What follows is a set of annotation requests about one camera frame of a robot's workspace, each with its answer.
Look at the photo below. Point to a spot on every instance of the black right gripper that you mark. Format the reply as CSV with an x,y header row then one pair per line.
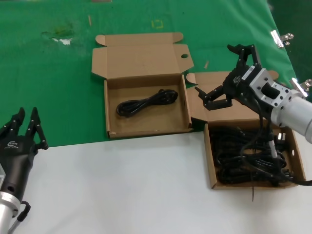
x,y
235,84

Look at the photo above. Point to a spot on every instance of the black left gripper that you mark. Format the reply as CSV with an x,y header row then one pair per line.
x,y
17,156

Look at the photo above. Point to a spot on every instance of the silver binder clip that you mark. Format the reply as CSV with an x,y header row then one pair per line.
x,y
276,39
298,85

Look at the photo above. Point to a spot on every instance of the long wooden stick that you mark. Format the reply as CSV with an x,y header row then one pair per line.
x,y
89,20

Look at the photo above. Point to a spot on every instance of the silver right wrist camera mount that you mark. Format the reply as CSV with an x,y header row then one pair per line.
x,y
280,95

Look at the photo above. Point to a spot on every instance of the short wooden stick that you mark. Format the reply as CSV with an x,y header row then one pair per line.
x,y
206,65

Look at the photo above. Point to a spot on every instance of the brown flat object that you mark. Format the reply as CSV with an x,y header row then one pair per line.
x,y
101,1

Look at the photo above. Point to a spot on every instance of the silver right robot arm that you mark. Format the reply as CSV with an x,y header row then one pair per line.
x,y
297,114

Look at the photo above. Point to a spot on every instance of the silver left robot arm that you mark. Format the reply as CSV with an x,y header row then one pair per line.
x,y
6,209

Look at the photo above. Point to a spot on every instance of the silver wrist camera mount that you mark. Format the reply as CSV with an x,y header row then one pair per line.
x,y
280,95
1,175

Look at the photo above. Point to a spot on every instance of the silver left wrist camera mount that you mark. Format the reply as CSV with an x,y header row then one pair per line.
x,y
1,175

